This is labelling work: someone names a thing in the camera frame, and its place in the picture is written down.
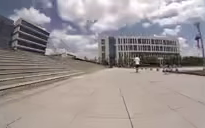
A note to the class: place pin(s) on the pale concrete slab plaza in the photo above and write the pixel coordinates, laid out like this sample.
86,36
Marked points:
100,96

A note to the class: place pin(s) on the person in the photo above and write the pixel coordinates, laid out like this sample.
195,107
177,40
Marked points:
136,62

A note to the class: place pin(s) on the white gridded office building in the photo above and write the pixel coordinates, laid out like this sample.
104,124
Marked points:
143,48

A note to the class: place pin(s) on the group of people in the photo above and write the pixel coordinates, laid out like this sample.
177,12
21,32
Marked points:
170,68

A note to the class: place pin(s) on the layered grey building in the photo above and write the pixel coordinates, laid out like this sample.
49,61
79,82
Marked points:
26,35

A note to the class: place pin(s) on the wide grey concrete steps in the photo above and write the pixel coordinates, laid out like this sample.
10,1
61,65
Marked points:
20,71

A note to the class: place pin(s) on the row of trees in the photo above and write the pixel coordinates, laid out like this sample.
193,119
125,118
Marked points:
196,61

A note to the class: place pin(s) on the tall pole with flag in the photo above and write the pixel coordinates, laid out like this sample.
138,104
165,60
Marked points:
200,43

